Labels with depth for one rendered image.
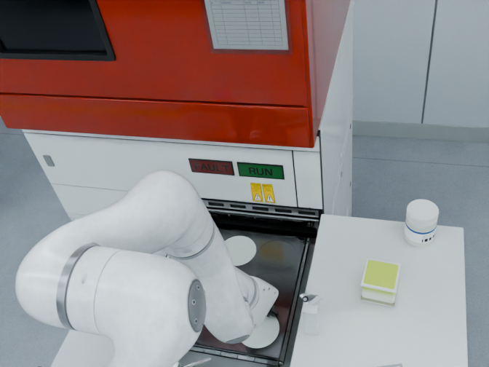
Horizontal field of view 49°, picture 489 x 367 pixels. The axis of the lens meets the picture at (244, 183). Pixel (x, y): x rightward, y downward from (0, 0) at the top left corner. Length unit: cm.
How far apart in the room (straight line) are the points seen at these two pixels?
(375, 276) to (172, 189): 62
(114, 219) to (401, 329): 73
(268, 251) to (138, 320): 87
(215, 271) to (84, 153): 73
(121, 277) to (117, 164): 92
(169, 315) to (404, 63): 241
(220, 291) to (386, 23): 203
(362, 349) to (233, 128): 54
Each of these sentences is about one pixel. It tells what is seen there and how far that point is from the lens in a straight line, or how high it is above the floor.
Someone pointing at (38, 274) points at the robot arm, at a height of 155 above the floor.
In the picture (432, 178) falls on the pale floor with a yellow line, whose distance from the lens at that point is 291.
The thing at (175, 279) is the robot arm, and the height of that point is 155.
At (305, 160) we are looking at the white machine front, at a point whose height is 114.
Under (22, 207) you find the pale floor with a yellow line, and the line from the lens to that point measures 325.
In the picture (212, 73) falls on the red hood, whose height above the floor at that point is 141.
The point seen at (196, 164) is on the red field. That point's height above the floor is 111.
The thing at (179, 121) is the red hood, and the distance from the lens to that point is 124.
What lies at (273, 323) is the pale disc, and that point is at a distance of 130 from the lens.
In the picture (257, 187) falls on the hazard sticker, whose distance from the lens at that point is 139.
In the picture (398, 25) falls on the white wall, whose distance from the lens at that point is 276.
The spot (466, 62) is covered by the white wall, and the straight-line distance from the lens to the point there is 287.
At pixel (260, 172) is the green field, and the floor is 109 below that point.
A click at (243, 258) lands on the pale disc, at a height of 90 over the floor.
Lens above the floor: 201
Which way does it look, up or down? 44 degrees down
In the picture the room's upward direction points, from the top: 11 degrees counter-clockwise
